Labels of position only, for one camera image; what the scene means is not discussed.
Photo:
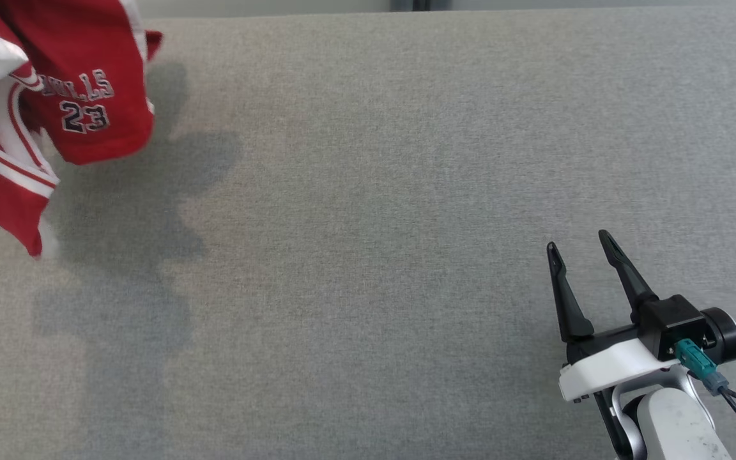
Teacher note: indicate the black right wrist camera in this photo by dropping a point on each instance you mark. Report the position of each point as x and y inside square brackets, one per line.
[671, 322]

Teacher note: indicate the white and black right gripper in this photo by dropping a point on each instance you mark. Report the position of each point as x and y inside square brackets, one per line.
[604, 370]

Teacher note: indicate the red Bulls basketball jersey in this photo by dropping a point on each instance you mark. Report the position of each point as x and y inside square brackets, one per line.
[96, 38]

